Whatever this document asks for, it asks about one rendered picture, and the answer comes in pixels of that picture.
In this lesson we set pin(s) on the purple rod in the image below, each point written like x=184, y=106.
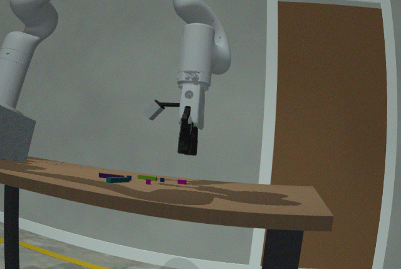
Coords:
x=103, y=175

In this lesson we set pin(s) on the turquoise rod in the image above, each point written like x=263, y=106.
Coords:
x=117, y=179

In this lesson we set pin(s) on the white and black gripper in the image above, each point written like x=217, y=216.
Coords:
x=191, y=116

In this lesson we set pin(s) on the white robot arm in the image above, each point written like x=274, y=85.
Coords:
x=204, y=46

